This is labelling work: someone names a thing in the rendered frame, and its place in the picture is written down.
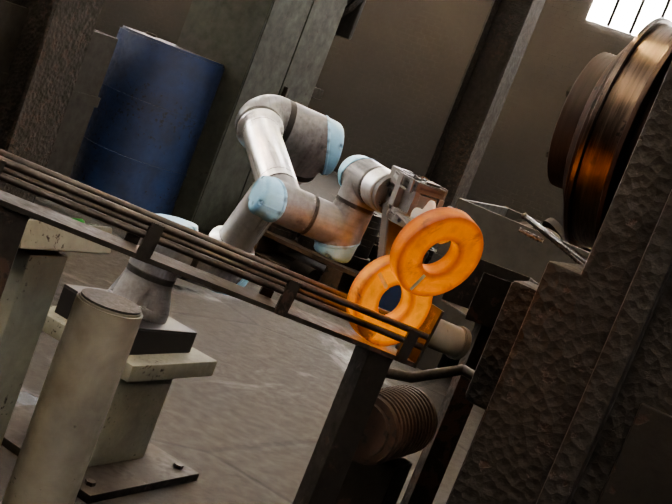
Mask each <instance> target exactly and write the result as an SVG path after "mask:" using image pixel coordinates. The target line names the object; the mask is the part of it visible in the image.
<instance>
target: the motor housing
mask: <svg viewBox="0 0 672 504"><path fill-rule="evenodd" d="M437 424H438V417H437V411H436V408H435V406H434V403H433V402H432V400H431V399H430V398H429V396H428V395H427V394H425V393H424V392H423V391H421V390H420V389H418V388H416V387H414V386H410V385H396V386H390V387H384V388H381V390H380V392H379V395H378V397H377V400H376V402H375V404H374V407H373V409H372V412H371V414H370V417H369V419H368V422H367V424H366V427H365V429H364V432H363V434H362V437H361V439H360V442H359V444H358V446H357V449H356V451H355V454H354V456H353V459H352V461H351V464H350V466H349V469H348V471H347V474H346V476H345V479H344V481H343V484H342V486H341V488H340V491H339V493H338V496H337V498H336V501H335V503H334V504H396V502H397V500H398V498H399V495H400V493H401V490H402V488H403V486H404V483H405V481H406V478H407V476H408V473H409V471H410V469H411V466H412V463H411V462H410V461H408V460H406V459H404V458H403V456H406V455H409V454H413V453H416V452H418V451H420V450H422V449H423V448H425V447H426V446H427V445H428V444H429V443H430V441H431V440H432V438H433V436H434V434H435V432H436V429H437Z"/></svg>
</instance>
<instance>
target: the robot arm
mask: <svg viewBox="0 0 672 504"><path fill-rule="evenodd" d="M235 129H236V134H237V137H238V140H239V142H240V143H241V144H242V146H243V147H245V148H246V151H247V154H248V158H249V161H250V165H251V168H252V172H253V175H254V179H255V181H254V183H253V184H252V186H251V187H250V188H249V190H248V191H247V193H246V194H245V195H244V197H243V198H242V200H241V201H240V202H239V204H238V205H237V207H236V208H235V210H234V211H233V212H232V214H231V215H230V217H229V218H228V219H227V221H226V222H225V224H224V225H223V226H217V227H215V228H213V229H212V231H211V232H210V233H209V235H208V236H210V237H212V238H215V239H217V240H220V241H222V242H224V243H227V244H229V245H232V246H234V247H236V248H239V249H241V250H243V251H246V252H248V253H251V254H253V255H255V251H254V246H255V245H256V244H257V242H258V241H259V240H260V238H261V237H262V236H263V234H264V233H265V232H266V230H267V229H268V228H269V226H270V225H271V224H272V223H275V224H277V225H280V226H282V227H285V228H287V229H290V230H292V231H295V232H297V233H299V234H301V235H304V236H306V237H309V238H311V239H314V240H315V243H314V249H315V250H316V251H317V252H318V253H320V254H321V255H323V256H325V257H327V258H329V259H331V260H334V261H336V262H340V263H347V262H349V261H350V260H351V258H352V256H353V255H354V253H355V251H356V249H357V247H358V246H359V245H360V243H361V239H362V237H363V235H364V233H365V231H366V228H367V226H368V224H369V222H370V220H371V218H372V216H373V213H374V212H375V211H377V212H379V213H381V214H382V218H381V227H380V236H379V245H378V255H377V258H379V257H382V256H385V255H390V251H391V248H392V245H393V243H394V240H395V239H396V237H397V235H398V234H399V232H400V231H401V230H402V229H403V228H404V227H405V225H407V224H408V223H409V222H410V221H411V220H412V219H414V218H415V217H417V216H418V215H420V214H422V213H424V212H426V211H428V210H431V209H435V208H440V207H443V204H444V202H445V201H444V200H445V198H446V195H447V193H448V190H447V189H445V188H443V187H441V186H440V185H438V184H436V183H434V182H432V181H429V179H428V178H426V177H424V176H422V177H421V176H420V175H418V176H420V177H421V178H420V177H418V176H417V175H413V172H411V171H409V170H406V169H402V168H400V167H397V166H394V165H393V166H392V169H391V170H390V169H388V168H386V167H385V166H383V165H381V164H380V163H379V162H378V161H376V160H374V159H372V158H369V157H366V156H363V155H353V156H350V157H348V158H347V159H345V160H344V161H343V162H342V164H341V165H340V167H339V169H338V182H339V184H340V186H341V187H340V190H339V192H338V194H337V196H336V198H335V200H334V202H333V203H332V202H330V201H328V200H325V199H323V198H320V197H318V196H316V195H314V194H311V193H309V192H307V191H304V190H302V189H300V187H299V186H300V185H301V183H309V182H311V181H312V180H313V179H314V178H315V176H316V175H317V174H318V173H320V174H321V175H329V174H331V173H332V172H333V170H334V169H335V167H336V166H337V164H338V161H339V159H340V156H341V153H342V149H343V145H344V130H343V127H342V125H341V124H340V123H339V122H337V121H335V120H333V119H331V118H329V116H327V115H326V116H325V115H323V114H320V113H318V112H316V111H314V110H312V109H309V108H307V107H305V106H303V105H301V104H298V103H296V102H294V101H291V100H290V99H288V98H285V97H283V96H279V95H269V94H267V95H261V96H258V97H255V98H253V99H251V100H249V101H248V102H247V103H245V104H244V105H243V106H242V108H241V109H240V110H239V112H238V114H237V117H236V121H235ZM423 178H426V179H427V180H426V179H423ZM154 251H155V252H157V253H160V254H162V255H165V256H167V257H170V258H172V259H175V260H177V261H180V262H182V263H185V264H187V265H190V266H192V267H195V268H197V269H200V270H202V271H205V272H207V273H210V274H212V275H215V276H217V277H220V278H222V279H225V280H227V281H230V282H232V283H235V284H237V285H240V286H242V287H245V286H246V285H247V283H248V282H249V281H248V280H245V279H243V278H240V277H238V276H235V275H233V274H230V273H228V272H225V271H223V270H220V269H218V268H215V267H213V266H210V265H208V264H205V263H203V262H200V261H198V260H195V259H193V258H191V257H188V256H186V255H183V254H181V253H178V252H176V251H173V250H171V249H168V248H166V247H163V246H161V245H158V244H157V246H156V248H155V250H154ZM177 278H179V279H182V280H185V281H187V282H190V283H193V284H196V285H198V286H201V287H204V288H206V289H209V290H211V291H213V292H215V293H221V294H224V295H227V294H225V293H222V292H219V291H217V290H214V289H212V288H209V287H207V286H204V285H202V284H199V283H196V282H194V281H191V280H189V279H186V278H184V277H181V276H179V275H176V274H174V273H171V272H168V271H166V270H163V269H161V268H158V267H156V266H153V265H151V264H147V263H145V262H142V261H140V260H137V259H135V258H133V257H130V259H129V261H128V264H127V266H126V268H125V270H124V271H123V273H122V274H121V275H120V276H119V277H118V278H117V280H116V281H115V282H114V283H113V284H112V285H111V286H110V288H109V289H108V290H107V291H108V292H111V293H114V294H117V295H119V296H122V297H124V298H126V299H128V300H130V301H132V302H134V303H135V304H137V305H138V306H139V307H140V308H141V310H142V311H141V312H142V314H143V318H142V320H144V321H148V322H151V323H156V324H165V323H166V322H167V319H168V317H169V314H170V304H171V293H172V288H173V286H174V284H175V281H176V279H177Z"/></svg>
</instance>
